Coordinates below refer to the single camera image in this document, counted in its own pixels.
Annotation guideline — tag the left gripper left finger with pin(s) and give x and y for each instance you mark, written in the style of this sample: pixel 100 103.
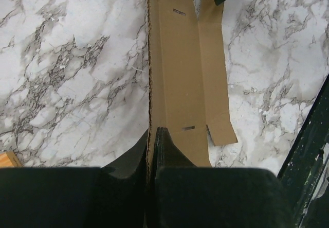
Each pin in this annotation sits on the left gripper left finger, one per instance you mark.
pixel 110 196

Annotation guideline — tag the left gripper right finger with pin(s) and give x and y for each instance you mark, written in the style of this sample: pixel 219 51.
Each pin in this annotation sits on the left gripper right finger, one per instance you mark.
pixel 184 195

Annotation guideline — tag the brown cardboard box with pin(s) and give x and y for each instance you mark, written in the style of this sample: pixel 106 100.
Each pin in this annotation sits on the brown cardboard box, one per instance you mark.
pixel 188 79

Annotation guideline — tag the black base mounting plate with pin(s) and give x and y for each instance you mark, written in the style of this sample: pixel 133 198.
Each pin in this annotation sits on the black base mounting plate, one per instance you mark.
pixel 307 158

